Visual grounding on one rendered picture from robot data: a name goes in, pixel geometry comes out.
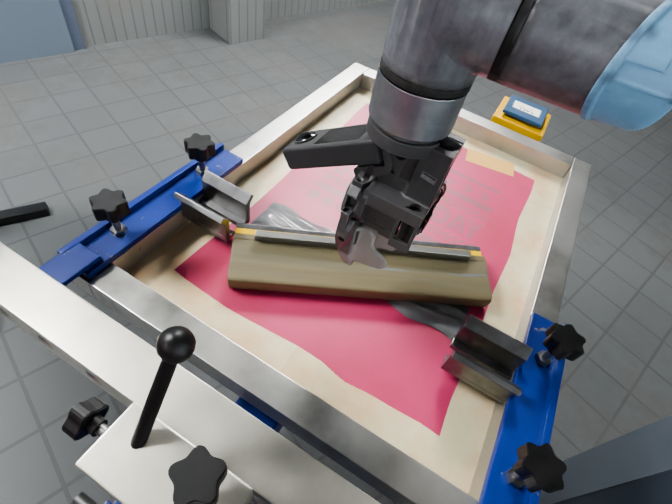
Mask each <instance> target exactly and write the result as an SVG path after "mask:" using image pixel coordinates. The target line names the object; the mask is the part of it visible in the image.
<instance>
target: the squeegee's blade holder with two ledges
mask: <svg viewBox="0 0 672 504"><path fill-rule="evenodd" d="M255 240H256V241H266V242H277V243H288V244H298V245H309V246H320V247H331V248H336V244H335V238H334V237H324V236H314V235H303V234H293V233H283V232H272V231H262V230H255ZM375 248H376V250H377V251H378V252H384V253H395V254H405V253H403V252H401V251H399V250H397V249H396V250H395V251H388V250H384V249H380V248H377V247H375ZM406 255H417V256H427V257H438V258H449V259H459V260H469V259H470V258H471V251H469V250H459V249H448V248H438V247H427V246H417V245H411V247H410V249H409V251H408V253H407V254H406Z"/></svg>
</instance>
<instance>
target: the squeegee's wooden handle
mask: <svg viewBox="0 0 672 504"><path fill-rule="evenodd" d="M379 253H380V254H381V255H382V256H383V257H384V258H385V260H386V262H387V264H386V267H385V268H383V269H376V268H373V267H370V266H367V265H365V264H362V263H359V262H356V261H353V263H352V264H351V265H348V264H346V263H344V262H343V260H342V259H341V257H340V255H339V252H338V249H337V248H331V247H320V246H309V245H298V244H288V243H277V242H266V241H256V240H255V235H254V234H243V233H235V234H234V237H233V243H232V250H231V256H230V263H229V269H228V276H227V282H228V286H229V288H240V289H253V290H266V291H279V292H292V293H305V294H318V295H331V296H344V297H357V298H370V299H383V300H396V301H413V302H422V303H442V304H450V305H461V306H474V307H486V306H487V305H488V304H490V303H491V301H492V292H491V287H490V281H489V276H488V270H487V265H486V259H485V257H484V256H475V255H471V258H470V259H469V260H459V259H449V258H438V257H427V256H417V255H406V254H395V253H384V252H379Z"/></svg>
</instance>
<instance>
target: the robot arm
mask: <svg viewBox="0 0 672 504"><path fill-rule="evenodd" d="M477 75H479V76H481V77H484V78H487V79H488V80H491V81H493V82H496V83H498V84H501V85H503V86H506V87H508V88H511V89H513V90H516V91H519V92H521V93H524V94H526V95H529V96H532V97H534V98H537V99H539V100H542V101H545V102H547V103H550V104H552V105H555V106H557V107H560V108H563V109H565V110H568V111H570V112H573V113H576V114H578V115H580V117H581V118H582V119H584V120H587V121H589V120H596V121H599V122H602V123H605V124H608V125H611V126H614V127H617V128H620V129H623V130H627V131H636V130H641V129H644V128H646V127H648V126H650V125H652V124H654V123H655V122H657V121H658V120H659V119H661V118H662V117H663V116H664V115H666V114H667V113H668V112H669V111H670V110H671V109H672V0H395V4H394V8H393V12H392V16H391V20H390V24H389V28H388V32H387V36H386V40H385V44H384V48H383V52H382V57H381V61H380V63H379V66H378V70H377V74H376V78H375V82H374V86H373V90H372V94H371V99H370V103H369V107H368V108H369V117H368V121H367V124H361V125H353V126H345V127H338V128H330V129H323V130H315V131H306V132H303V133H301V134H300V135H298V136H297V138H295V140H294V141H292V142H291V143H290V144H289V145H287V146H286V147H285V148H284V149H283V155H284V157H285V159H286V162H287V164H288V167H289V168H290V169H304V168H319V167H335V166H350V165H357V166H356V167H355V168H354V174H355V177H354V178H353V179H352V180H351V182H350V183H349V185H348V187H347V190H346V193H345V195H344V198H343V201H342V205H341V213H340V218H339V222H338V225H337V228H336V232H335V244H336V248H337V249H338V252H339V255H340V257H341V259H342V260H343V262H344V263H346V264H348V265H351V264H352V263H353V261H356V262H359V263H362V264H365V265H367V266H370V267H373V268H376V269H383V268H385V267H386V264H387V262H386V260H385V258H384V257H383V256H382V255H381V254H380V253H379V252H378V251H377V250H376V248H375V247H377V248H380V249H384V250H388V251H395V250H396V249H397V250H399V251H401V252H403V253H405V254H407V253H408V251H409V249H410V247H411V245H412V243H413V241H414V238H415V237H416V235H419V233H422V232H423V230H424V228H425V227H426V225H427V224H428V222H429V220H430V219H431V217H432V215H433V211H434V209H435V208H436V206H437V204H438V203H439V201H440V199H441V197H443V195H444V194H445V192H446V188H447V187H446V183H447V180H446V178H447V176H448V173H449V171H450V169H451V167H452V165H453V163H454V161H455V159H456V158H457V156H458V155H459V153H460V152H461V150H462V147H463V145H464V143H465V141H466V139H464V138H462V137H459V136H457V135H455V134H453V133H451V131H452V129H453V127H454V125H455V122H456V120H457V118H458V115H459V113H460V111H461V108H462V106H463V104H464V102H465V99H466V97H467V95H468V92H469V91H470V89H471V86H472V84H473V82H474V80H475V78H476V76H477ZM443 190H444V191H443ZM400 225H401V226H400ZM399 227H400V228H399ZM398 228H399V229H398Z"/></svg>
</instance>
